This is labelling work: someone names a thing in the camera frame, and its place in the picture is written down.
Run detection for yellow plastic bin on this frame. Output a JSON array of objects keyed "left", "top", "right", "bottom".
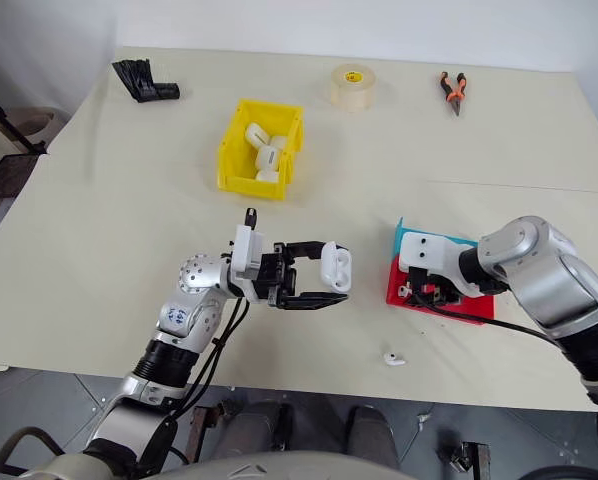
[{"left": 215, "top": 97, "right": 306, "bottom": 202}]

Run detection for rusty metal table bracket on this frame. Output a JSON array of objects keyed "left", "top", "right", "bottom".
[
  {"left": 187, "top": 403, "right": 233, "bottom": 465},
  {"left": 448, "top": 440, "right": 494, "bottom": 474}
]

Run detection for black metal frame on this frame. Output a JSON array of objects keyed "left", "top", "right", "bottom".
[{"left": 0, "top": 91, "right": 49, "bottom": 202}]

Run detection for beige round stool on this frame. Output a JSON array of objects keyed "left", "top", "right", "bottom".
[{"left": 2, "top": 106, "right": 71, "bottom": 149}]

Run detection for black torso cable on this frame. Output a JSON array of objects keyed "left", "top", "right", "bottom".
[{"left": 0, "top": 425, "right": 68, "bottom": 474}]

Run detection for silver robot torso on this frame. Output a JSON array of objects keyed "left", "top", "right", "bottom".
[{"left": 8, "top": 448, "right": 433, "bottom": 480}]

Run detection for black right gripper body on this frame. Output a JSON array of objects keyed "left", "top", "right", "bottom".
[{"left": 406, "top": 266, "right": 463, "bottom": 301}]

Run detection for orange and black pliers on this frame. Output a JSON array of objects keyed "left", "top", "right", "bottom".
[{"left": 437, "top": 70, "right": 468, "bottom": 118}]

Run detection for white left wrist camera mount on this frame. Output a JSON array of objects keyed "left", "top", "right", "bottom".
[{"left": 228, "top": 224, "right": 269, "bottom": 303}]

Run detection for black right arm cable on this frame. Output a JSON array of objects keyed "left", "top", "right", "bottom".
[{"left": 409, "top": 295, "right": 568, "bottom": 351}]

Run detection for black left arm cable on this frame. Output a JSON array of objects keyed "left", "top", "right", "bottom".
[{"left": 168, "top": 296, "right": 253, "bottom": 422}]

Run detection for clear tape roll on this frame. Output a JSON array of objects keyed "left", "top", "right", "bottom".
[{"left": 327, "top": 62, "right": 378, "bottom": 112}]

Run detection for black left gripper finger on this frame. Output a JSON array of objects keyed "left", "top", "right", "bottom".
[
  {"left": 277, "top": 291, "right": 351, "bottom": 312},
  {"left": 280, "top": 240, "right": 330, "bottom": 263}
]

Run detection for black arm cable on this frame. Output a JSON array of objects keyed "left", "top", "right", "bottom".
[
  {"left": 409, "top": 295, "right": 568, "bottom": 351},
  {"left": 168, "top": 296, "right": 253, "bottom": 422}
]

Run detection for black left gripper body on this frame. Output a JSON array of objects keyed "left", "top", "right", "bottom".
[{"left": 257, "top": 242, "right": 300, "bottom": 308}]

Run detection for red and teal earbud tray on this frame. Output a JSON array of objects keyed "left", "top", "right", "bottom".
[{"left": 384, "top": 216, "right": 498, "bottom": 327}]

